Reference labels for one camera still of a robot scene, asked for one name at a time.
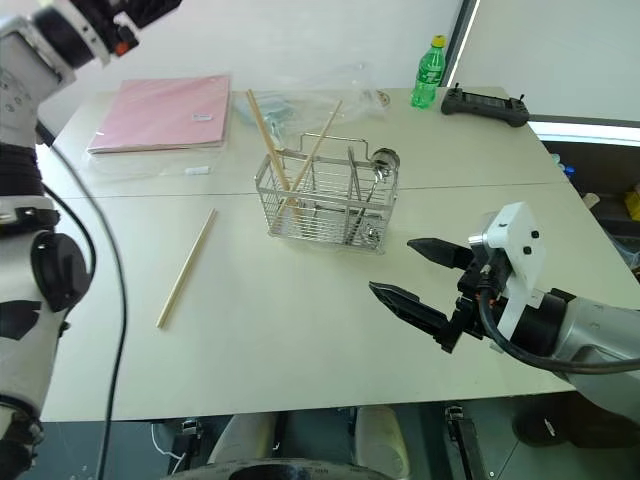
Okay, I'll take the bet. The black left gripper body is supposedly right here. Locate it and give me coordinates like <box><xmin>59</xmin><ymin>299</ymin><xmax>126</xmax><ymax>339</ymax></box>
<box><xmin>93</xmin><ymin>0</ymin><xmax>184</xmax><ymax>31</ymax></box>

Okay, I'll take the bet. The black table leg bracket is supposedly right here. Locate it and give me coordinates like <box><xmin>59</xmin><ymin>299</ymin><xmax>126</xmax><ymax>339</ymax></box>
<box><xmin>443</xmin><ymin>403</ymin><xmax>485</xmax><ymax>480</ymax></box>
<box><xmin>171</xmin><ymin>418</ymin><xmax>205</xmax><ymax>475</ymax></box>

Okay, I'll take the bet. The crumpled clear plastic bag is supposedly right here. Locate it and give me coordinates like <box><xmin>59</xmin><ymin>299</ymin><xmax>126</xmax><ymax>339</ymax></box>
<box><xmin>231</xmin><ymin>60</ymin><xmax>392</xmax><ymax>151</ymax></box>

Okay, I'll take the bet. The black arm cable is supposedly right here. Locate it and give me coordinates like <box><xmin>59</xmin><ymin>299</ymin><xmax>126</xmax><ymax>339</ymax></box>
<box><xmin>477</xmin><ymin>287</ymin><xmax>640</xmax><ymax>375</ymax></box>
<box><xmin>35</xmin><ymin>124</ymin><xmax>130</xmax><ymax>480</ymax></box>

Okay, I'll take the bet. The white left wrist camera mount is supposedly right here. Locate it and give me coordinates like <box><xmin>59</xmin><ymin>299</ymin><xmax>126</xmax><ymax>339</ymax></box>
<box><xmin>53</xmin><ymin>0</ymin><xmax>141</xmax><ymax>67</ymax></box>

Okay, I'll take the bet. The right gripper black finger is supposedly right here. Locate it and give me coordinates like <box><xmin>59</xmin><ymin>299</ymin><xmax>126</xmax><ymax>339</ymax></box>
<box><xmin>406</xmin><ymin>237</ymin><xmax>475</xmax><ymax>272</ymax></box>
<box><xmin>368</xmin><ymin>281</ymin><xmax>465</xmax><ymax>355</ymax></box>

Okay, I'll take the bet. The pink paper stack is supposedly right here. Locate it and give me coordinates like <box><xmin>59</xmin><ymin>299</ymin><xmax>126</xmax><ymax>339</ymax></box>
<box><xmin>87</xmin><ymin>74</ymin><xmax>232</xmax><ymax>156</ymax></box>

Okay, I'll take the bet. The metal spoon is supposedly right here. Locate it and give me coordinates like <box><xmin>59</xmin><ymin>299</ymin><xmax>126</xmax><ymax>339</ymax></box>
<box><xmin>347</xmin><ymin>147</ymin><xmax>402</xmax><ymax>246</ymax></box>

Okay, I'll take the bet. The thin white cable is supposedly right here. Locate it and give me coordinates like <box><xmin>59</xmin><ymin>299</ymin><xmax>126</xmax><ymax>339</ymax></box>
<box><xmin>150</xmin><ymin>423</ymin><xmax>187</xmax><ymax>462</ymax></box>

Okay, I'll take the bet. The metal wire basket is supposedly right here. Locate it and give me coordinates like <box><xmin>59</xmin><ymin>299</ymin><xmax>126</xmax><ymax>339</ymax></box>
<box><xmin>254</xmin><ymin>132</ymin><xmax>401</xmax><ymax>257</ymax></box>

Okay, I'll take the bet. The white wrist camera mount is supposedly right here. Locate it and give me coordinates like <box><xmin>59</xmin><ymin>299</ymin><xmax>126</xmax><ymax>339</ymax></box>
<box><xmin>482</xmin><ymin>201</ymin><xmax>549</xmax><ymax>347</ymax></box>
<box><xmin>53</xmin><ymin>0</ymin><xmax>141</xmax><ymax>67</ymax></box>

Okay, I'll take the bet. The dark rounded shape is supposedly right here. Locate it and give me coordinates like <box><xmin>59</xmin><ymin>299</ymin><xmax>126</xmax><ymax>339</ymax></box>
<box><xmin>172</xmin><ymin>457</ymin><xmax>404</xmax><ymax>480</ymax></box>

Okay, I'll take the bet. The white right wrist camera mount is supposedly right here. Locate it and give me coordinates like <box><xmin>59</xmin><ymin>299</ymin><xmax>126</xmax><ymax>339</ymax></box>
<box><xmin>482</xmin><ymin>201</ymin><xmax>549</xmax><ymax>347</ymax></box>

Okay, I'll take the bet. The yellow box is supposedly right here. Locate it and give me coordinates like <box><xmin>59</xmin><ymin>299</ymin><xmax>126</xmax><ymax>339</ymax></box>
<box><xmin>623</xmin><ymin>183</ymin><xmax>640</xmax><ymax>222</ymax></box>

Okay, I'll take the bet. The clear plastic paper sleeve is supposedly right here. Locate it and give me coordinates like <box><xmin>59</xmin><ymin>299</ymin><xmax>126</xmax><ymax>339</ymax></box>
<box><xmin>81</xmin><ymin>73</ymin><xmax>237</xmax><ymax>179</ymax></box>

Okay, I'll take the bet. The light blue packet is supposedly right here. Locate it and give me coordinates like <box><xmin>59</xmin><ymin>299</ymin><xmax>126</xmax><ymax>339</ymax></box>
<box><xmin>234</xmin><ymin>91</ymin><xmax>294</xmax><ymax>137</ymax></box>

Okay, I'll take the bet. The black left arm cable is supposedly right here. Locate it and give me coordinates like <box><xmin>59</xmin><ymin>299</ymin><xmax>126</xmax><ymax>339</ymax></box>
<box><xmin>35</xmin><ymin>124</ymin><xmax>130</xmax><ymax>480</ymax></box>

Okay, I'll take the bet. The wooden chopstick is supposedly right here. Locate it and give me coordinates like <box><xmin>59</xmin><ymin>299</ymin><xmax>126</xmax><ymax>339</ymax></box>
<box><xmin>155</xmin><ymin>208</ymin><xmax>218</xmax><ymax>330</ymax></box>
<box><xmin>246</xmin><ymin>88</ymin><xmax>301</xmax><ymax>221</ymax></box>
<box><xmin>277</xmin><ymin>98</ymin><xmax>345</xmax><ymax>216</ymax></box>

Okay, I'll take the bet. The black shoe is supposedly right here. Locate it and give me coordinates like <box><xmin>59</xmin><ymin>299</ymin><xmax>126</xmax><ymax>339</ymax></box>
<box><xmin>513</xmin><ymin>394</ymin><xmax>575</xmax><ymax>449</ymax></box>

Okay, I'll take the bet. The green plastic bottle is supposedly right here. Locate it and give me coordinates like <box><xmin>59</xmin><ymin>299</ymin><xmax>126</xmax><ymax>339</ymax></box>
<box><xmin>410</xmin><ymin>34</ymin><xmax>447</xmax><ymax>110</ymax></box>

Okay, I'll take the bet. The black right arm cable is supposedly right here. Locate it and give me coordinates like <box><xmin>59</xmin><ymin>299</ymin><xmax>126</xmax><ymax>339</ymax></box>
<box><xmin>477</xmin><ymin>287</ymin><xmax>640</xmax><ymax>375</ymax></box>

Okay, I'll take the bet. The black remote controller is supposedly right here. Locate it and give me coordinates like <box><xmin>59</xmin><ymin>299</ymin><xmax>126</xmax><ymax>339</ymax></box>
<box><xmin>439</xmin><ymin>83</ymin><xmax>531</xmax><ymax>129</ymax></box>

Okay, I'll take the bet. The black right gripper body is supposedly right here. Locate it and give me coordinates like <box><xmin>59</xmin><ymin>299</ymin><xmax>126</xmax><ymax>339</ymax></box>
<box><xmin>455</xmin><ymin>232</ymin><xmax>514</xmax><ymax>343</ymax></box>

